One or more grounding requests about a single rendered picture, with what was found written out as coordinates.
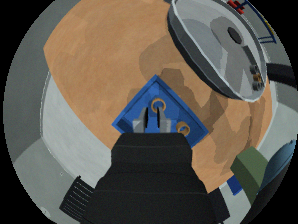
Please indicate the blue crate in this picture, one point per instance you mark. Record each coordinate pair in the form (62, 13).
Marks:
(157, 88)

